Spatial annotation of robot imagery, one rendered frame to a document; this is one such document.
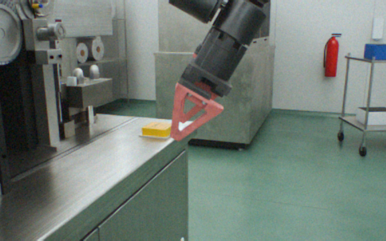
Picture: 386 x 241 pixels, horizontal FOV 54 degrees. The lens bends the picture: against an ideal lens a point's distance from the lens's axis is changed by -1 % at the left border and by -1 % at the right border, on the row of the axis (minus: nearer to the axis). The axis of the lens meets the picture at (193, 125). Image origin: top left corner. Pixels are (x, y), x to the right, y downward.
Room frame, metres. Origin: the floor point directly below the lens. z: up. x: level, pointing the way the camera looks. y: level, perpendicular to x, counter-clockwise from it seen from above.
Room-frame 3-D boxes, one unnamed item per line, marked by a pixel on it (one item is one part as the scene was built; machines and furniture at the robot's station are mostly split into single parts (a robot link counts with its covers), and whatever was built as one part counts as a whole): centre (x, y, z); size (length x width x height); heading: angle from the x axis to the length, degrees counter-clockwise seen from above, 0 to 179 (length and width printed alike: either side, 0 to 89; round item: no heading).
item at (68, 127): (1.03, 0.47, 0.92); 0.28 x 0.04 x 0.04; 71
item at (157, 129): (1.01, 0.10, 0.91); 0.07 x 0.07 x 0.02; 71
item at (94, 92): (1.15, 0.46, 1.00); 0.40 x 0.16 x 0.06; 71
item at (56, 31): (0.87, 0.31, 1.18); 0.04 x 0.02 x 0.04; 161
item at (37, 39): (0.88, 0.34, 1.05); 0.06 x 0.05 x 0.31; 71
